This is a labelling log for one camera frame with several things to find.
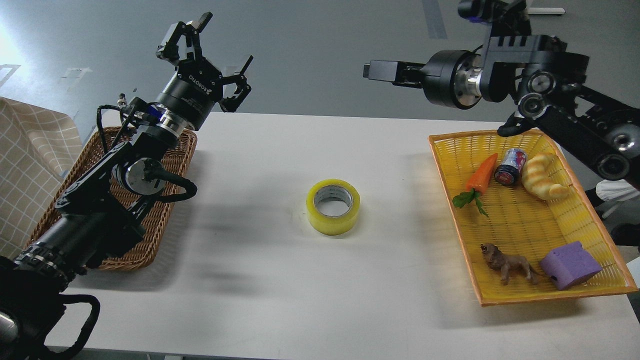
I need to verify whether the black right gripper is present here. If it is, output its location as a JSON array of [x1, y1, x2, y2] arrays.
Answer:
[[363, 50, 477, 109]]

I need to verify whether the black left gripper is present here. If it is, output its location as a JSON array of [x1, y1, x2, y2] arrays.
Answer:
[[156, 12, 254, 132]]

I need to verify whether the yellow tape roll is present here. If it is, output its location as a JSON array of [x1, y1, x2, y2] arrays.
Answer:
[[305, 178, 361, 236]]

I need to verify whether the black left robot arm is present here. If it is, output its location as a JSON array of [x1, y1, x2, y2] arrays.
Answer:
[[1, 12, 253, 360]]

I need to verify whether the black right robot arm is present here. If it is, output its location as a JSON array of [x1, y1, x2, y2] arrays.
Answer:
[[363, 0, 640, 188]]

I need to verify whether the orange toy carrot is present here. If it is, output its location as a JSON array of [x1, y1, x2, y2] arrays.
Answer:
[[451, 153, 499, 217]]

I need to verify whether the grey metal stand base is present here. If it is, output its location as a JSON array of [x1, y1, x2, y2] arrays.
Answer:
[[528, 7, 567, 16]]

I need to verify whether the small drink can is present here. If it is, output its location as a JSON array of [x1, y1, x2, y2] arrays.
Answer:
[[493, 148, 528, 186]]

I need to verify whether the brown wicker basket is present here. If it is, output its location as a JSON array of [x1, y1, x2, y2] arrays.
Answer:
[[23, 130, 198, 271]]

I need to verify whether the toy bread croissant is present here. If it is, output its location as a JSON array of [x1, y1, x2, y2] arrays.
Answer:
[[521, 152, 570, 201]]

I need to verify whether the beige checkered cloth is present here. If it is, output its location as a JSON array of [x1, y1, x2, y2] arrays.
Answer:
[[0, 97, 83, 258]]

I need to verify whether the yellow plastic basket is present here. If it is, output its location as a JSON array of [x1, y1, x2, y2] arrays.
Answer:
[[429, 129, 638, 306]]

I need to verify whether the brown toy lion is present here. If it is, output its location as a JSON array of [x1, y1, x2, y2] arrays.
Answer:
[[479, 243, 540, 286]]

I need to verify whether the white cloth at right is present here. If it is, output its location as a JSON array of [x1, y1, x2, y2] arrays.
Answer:
[[595, 179, 640, 202]]

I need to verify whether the purple sponge block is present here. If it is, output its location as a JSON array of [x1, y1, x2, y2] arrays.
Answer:
[[539, 241, 603, 291]]

